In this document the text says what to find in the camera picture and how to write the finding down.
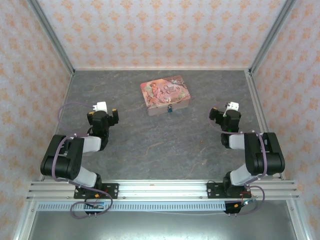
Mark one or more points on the thin aluminium table end rail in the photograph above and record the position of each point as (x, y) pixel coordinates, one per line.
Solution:
(160, 68)

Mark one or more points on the slanted aluminium frame post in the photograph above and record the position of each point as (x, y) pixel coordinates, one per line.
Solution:
(271, 37)
(53, 37)

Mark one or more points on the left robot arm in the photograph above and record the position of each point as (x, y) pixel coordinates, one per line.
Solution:
(62, 155)

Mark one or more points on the aluminium frame leg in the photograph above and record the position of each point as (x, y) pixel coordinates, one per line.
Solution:
(25, 220)
(296, 220)

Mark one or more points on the grey metal sheet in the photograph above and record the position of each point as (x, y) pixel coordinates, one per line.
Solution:
(160, 227)

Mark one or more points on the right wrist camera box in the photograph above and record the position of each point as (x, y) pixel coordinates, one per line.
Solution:
(233, 105)

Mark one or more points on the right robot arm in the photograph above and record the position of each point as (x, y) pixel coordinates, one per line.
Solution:
(265, 155)

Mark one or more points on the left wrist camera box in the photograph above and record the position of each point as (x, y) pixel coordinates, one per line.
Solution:
(101, 106)

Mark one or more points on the aluminium table side rail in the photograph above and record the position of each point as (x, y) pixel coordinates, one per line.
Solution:
(66, 95)
(255, 100)

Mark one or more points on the pink illustrated tin box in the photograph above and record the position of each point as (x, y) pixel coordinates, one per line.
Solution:
(162, 91)

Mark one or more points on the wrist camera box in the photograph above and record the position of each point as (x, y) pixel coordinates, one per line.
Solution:
(233, 105)
(101, 106)

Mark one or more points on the wide aluminium frame beam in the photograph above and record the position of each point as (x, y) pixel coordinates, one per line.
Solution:
(162, 191)

